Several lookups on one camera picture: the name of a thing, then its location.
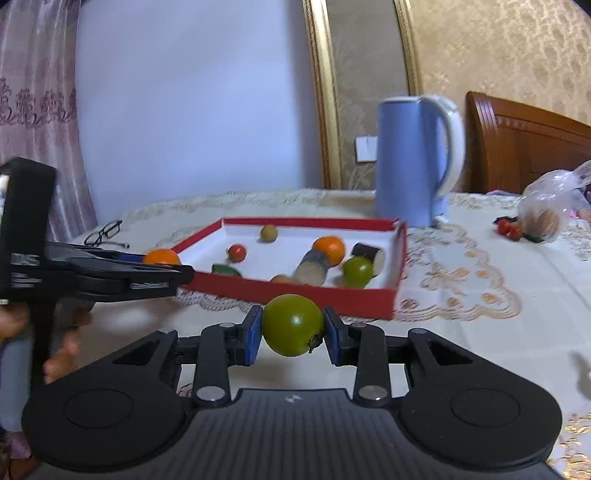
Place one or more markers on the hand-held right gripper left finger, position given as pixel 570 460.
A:
pixel 253 337

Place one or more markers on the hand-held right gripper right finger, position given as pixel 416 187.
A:
pixel 333 339

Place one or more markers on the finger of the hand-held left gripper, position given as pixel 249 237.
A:
pixel 129 281
pixel 92 256

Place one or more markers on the orange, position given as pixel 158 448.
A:
pixel 329 249
pixel 161 257

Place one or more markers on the green tomato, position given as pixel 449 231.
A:
pixel 293 325
pixel 358 272

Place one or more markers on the red cardboard box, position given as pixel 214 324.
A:
pixel 300 295

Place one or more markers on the brown longan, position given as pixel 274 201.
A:
pixel 268 233
pixel 280 279

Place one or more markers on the dark green vegetable piece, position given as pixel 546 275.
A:
pixel 226 270

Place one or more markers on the red tomato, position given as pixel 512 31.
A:
pixel 237 252

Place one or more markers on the person's left forearm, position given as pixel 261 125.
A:
pixel 16 387

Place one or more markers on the person's left hand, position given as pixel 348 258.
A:
pixel 60 362

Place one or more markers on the black eyeglasses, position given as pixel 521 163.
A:
pixel 110 229

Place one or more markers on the pink patterned curtain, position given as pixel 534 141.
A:
pixel 37 92

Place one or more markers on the blue electric kettle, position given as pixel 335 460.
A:
pixel 406 161

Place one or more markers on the small red cherry tomatoes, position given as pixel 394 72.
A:
pixel 509 229

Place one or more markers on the clear plastic bag of walnuts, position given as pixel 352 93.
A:
pixel 545 207

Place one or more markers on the wooden headboard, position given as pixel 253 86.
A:
pixel 517 143

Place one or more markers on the white wall switch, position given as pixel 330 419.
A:
pixel 366 148

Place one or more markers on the gold framed wall panel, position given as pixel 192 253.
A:
pixel 364 69

